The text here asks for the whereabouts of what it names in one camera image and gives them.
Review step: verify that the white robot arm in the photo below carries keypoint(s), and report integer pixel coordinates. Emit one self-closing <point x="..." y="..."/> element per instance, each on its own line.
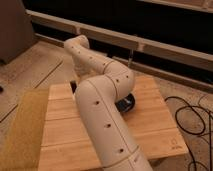
<point x="96" y="99"/>

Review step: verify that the black bowl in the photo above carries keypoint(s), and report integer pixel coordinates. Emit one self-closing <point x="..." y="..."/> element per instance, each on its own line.
<point x="126" y="104"/>

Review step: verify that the wooden table board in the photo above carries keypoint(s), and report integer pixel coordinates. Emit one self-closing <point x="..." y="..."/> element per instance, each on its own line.
<point x="66" y="145"/>

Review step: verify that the yellow-green mat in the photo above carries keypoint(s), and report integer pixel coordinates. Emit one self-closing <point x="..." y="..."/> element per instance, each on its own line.
<point x="21" y="149"/>

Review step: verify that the grey cabinet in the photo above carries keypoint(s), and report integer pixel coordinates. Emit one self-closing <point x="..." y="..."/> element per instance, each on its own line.
<point x="16" y="31"/>

